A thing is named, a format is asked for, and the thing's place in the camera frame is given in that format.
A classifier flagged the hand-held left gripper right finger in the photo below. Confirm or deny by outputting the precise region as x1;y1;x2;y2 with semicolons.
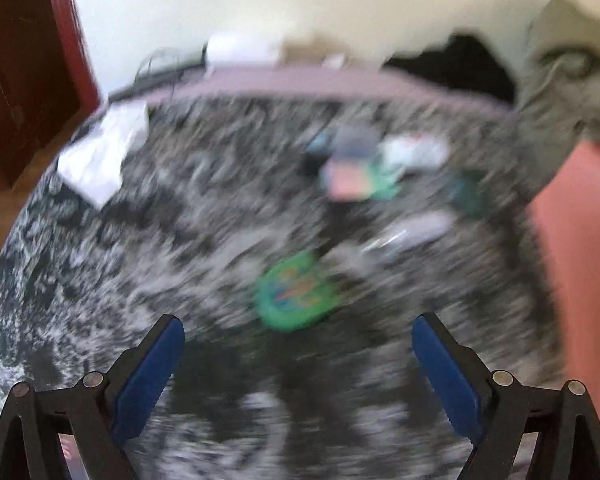
412;312;600;480

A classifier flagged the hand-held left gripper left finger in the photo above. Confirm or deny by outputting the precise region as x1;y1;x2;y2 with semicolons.
0;314;186;480

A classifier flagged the green round toy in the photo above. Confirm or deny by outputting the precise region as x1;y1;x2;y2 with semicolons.
254;252;342;332

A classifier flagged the pink cardboard box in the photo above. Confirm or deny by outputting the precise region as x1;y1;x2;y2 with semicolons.
527;140;600;381

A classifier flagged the silver tube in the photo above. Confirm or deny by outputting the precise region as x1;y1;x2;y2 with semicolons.
365;212;453;256

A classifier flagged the black white printed blanket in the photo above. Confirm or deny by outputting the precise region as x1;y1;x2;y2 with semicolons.
0;95;571;480

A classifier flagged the dark green small pouch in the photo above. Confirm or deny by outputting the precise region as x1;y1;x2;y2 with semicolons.
450;170;486;218

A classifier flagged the green wrapper piece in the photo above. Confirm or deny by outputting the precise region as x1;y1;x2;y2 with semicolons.
375;162;403;201

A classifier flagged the iridescent card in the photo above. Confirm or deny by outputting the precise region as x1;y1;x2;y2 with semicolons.
322;162;381;201

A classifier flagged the crumpled white tissue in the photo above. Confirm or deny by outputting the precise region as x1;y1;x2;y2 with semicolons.
57;102;148;208

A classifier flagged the white pill bottle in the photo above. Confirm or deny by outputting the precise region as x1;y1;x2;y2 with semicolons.
380;135;451;168

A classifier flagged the small grey box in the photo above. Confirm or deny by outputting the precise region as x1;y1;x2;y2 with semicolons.
332;127;381;163

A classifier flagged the black clothing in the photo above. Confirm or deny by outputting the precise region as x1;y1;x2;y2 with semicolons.
382;34;518;108

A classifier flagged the olive green jacket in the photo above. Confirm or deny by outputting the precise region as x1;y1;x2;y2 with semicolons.
515;0;600;196

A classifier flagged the dark wooden door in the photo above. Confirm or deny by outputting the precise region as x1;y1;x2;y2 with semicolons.
0;0;103;188

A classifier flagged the white paper roll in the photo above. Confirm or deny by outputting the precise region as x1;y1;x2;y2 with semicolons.
205;34;278;67

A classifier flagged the beige cardboard box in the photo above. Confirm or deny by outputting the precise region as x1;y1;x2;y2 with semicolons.
277;35;331;63

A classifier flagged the black power strip with cables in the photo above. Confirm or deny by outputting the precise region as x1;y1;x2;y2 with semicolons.
107;49;208;103

